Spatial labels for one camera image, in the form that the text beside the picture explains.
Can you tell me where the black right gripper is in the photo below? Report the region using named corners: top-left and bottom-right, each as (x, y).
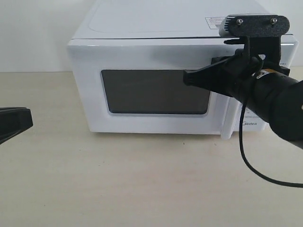
top-left (230, 56), bottom-right (298, 114)

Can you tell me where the white microwave door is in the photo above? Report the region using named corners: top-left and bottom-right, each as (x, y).
top-left (67, 39), bottom-right (239, 139)

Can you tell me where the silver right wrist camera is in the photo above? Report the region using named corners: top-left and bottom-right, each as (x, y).
top-left (219, 14), bottom-right (238, 37)

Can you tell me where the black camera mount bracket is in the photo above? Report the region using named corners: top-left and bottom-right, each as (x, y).
top-left (225, 14), bottom-right (290, 69)

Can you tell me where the black camera cable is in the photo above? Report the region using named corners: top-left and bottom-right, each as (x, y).
top-left (239, 56), bottom-right (303, 188)

